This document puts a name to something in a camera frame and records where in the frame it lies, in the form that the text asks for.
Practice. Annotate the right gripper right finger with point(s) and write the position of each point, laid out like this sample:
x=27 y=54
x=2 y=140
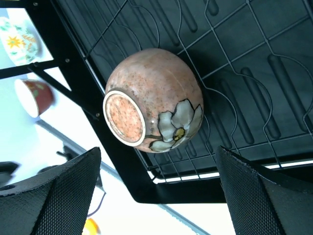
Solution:
x=263 y=201

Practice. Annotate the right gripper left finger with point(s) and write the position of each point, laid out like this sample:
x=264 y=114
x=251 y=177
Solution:
x=55 y=202

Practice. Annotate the red floral bowl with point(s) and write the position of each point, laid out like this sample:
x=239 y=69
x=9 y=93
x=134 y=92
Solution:
x=35 y=96

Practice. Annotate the brown ceramic bowl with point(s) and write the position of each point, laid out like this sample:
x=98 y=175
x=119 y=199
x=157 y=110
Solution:
x=153 y=101

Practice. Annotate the white orange leaf bowl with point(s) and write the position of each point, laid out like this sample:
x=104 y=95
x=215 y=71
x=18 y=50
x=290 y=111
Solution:
x=19 y=42

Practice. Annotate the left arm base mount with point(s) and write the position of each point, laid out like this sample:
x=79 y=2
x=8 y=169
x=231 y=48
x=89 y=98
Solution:
x=91 y=228

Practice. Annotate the black wire dish rack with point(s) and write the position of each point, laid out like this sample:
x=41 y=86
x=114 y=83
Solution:
x=253 y=61

